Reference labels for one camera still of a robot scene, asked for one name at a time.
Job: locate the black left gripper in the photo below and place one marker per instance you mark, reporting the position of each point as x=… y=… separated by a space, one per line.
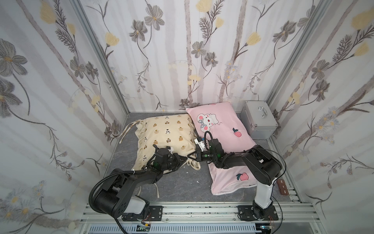
x=175 y=159

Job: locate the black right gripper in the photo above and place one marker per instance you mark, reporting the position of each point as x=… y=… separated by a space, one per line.
x=200 y=156

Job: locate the cream bear print pillow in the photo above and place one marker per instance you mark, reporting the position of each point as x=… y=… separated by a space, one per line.
x=174 y=131

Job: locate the pink cartoon print pillow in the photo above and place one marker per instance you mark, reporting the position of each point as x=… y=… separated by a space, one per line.
x=222 y=121

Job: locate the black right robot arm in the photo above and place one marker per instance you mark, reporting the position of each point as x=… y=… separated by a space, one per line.
x=265 y=168

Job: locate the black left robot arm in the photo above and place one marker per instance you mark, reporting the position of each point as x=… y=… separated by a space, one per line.
x=113 y=195

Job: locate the silver aluminium case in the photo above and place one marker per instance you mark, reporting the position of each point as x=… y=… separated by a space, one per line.
x=258 y=120

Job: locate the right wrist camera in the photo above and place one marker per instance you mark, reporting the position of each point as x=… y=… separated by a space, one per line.
x=201 y=144

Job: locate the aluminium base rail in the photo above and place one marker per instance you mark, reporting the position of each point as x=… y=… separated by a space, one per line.
x=223 y=218

